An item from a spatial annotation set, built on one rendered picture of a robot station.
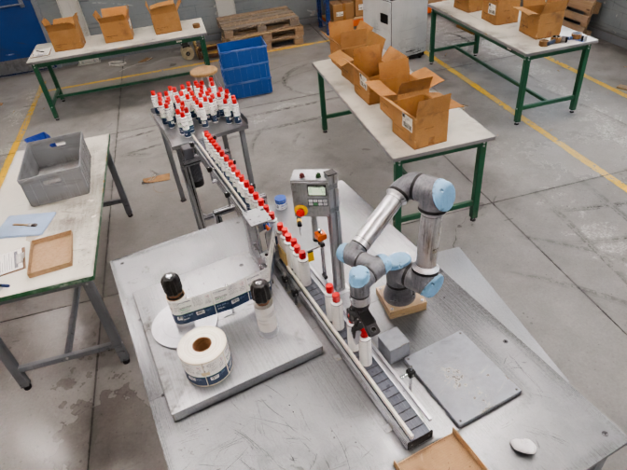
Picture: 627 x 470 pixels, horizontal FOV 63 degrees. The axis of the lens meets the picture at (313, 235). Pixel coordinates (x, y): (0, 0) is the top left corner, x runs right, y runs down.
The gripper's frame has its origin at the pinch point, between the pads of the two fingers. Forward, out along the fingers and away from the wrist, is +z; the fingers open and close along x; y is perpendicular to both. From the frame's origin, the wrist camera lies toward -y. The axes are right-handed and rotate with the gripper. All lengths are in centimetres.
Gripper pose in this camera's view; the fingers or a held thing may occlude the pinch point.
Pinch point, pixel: (364, 340)
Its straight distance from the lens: 208.0
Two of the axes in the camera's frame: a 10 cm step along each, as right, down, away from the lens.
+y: -4.5, -5.2, 7.3
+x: -8.9, 3.4, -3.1
